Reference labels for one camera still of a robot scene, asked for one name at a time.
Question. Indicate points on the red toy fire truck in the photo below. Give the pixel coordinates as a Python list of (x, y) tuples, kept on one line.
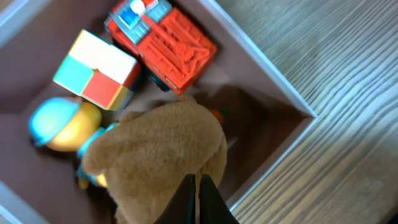
[(165, 40)]

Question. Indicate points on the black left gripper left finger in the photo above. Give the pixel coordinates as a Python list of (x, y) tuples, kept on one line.
[(181, 208)]

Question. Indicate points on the colourful puzzle cube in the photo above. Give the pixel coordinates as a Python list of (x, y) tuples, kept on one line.
[(99, 72)]

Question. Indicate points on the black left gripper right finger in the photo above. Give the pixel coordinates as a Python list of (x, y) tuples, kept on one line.
[(213, 209)]

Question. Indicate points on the yellow duck toy blue hat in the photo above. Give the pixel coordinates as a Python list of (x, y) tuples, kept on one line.
[(66, 124)]

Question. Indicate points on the brown plush toy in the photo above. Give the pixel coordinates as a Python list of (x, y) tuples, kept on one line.
[(147, 155)]

